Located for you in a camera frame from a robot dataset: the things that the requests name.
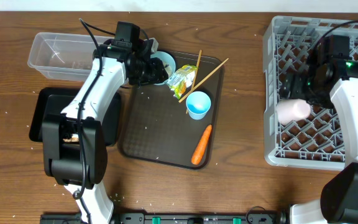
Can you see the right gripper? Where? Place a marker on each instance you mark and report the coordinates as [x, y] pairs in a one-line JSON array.
[[298, 78]]

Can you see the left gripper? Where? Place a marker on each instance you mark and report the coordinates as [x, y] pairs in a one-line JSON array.
[[161, 70]]

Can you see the pink cup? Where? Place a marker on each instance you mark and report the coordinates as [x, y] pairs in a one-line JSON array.
[[292, 110]]

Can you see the light blue rice bowl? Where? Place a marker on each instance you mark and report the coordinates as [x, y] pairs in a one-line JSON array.
[[168, 60]]

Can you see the light blue cup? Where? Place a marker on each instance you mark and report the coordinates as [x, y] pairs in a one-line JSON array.
[[198, 104]]

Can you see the brown food scrap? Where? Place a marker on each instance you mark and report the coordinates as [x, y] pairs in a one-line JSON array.
[[71, 140]]

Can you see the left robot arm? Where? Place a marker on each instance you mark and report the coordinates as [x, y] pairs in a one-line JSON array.
[[74, 145]]

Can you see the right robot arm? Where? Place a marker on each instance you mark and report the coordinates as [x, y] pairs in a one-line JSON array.
[[331, 85]]

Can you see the grey dishwasher rack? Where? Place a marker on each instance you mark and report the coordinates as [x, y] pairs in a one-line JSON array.
[[291, 45]]

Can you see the crumpled green yellow wrapper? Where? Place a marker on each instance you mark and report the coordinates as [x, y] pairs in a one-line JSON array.
[[181, 80]]

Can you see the wooden chopstick diagonal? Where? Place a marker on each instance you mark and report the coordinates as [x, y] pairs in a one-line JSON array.
[[203, 80]]

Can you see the wooden chopstick upright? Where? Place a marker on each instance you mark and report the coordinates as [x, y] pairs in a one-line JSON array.
[[197, 65]]

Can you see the black plastic tray bin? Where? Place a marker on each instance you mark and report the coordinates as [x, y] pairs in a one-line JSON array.
[[53, 100]]

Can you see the brown serving tray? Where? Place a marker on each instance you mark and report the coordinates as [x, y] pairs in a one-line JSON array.
[[157, 128]]

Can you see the clear plastic bin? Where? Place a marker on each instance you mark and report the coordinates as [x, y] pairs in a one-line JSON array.
[[62, 56]]

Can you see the orange carrot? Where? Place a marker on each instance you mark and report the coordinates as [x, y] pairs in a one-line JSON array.
[[201, 147]]

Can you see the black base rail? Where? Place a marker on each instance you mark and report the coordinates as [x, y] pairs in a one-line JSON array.
[[253, 217]]

